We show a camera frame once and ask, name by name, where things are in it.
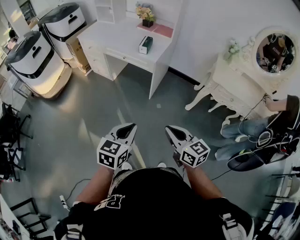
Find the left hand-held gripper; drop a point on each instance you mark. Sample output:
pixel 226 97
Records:
pixel 110 152

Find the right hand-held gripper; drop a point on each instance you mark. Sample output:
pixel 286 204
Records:
pixel 194 152

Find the green and white box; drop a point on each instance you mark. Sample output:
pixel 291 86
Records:
pixel 145 44

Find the person's left forearm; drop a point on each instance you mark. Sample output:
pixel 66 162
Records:
pixel 98 185

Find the person's right forearm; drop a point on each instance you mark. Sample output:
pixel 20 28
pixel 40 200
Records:
pixel 201 182

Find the white desk with shelves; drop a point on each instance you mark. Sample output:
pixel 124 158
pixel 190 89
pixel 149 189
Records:
pixel 122 39

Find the person's left shoe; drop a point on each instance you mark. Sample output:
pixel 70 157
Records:
pixel 127 166

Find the person's shoe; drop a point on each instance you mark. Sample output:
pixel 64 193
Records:
pixel 161 164
pixel 127 166

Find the person's right shoe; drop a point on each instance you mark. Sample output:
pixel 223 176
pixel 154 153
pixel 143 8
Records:
pixel 161 164

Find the cream ornate dressing table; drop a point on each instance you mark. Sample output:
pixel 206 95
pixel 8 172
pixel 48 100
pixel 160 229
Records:
pixel 234 89

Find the person's black printed shirt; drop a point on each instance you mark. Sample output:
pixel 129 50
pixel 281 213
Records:
pixel 152 211

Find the white power strip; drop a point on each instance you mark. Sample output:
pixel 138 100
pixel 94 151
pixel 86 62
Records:
pixel 63 202

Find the brown cardboard box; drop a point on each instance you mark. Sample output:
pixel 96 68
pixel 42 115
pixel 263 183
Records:
pixel 78 55

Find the small white flower vase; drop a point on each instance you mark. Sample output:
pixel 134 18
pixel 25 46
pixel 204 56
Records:
pixel 233 49

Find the black folding chair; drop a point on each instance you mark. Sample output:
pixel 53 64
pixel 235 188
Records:
pixel 11 122
pixel 10 161

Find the white black robot machine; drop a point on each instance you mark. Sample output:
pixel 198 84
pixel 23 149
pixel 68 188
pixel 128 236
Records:
pixel 35 63
pixel 63 25

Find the yellow flower bouquet black pot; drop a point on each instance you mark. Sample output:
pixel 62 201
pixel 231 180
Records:
pixel 145 14

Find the oval cream-framed mirror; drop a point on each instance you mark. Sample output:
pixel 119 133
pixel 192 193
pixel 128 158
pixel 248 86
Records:
pixel 274 54

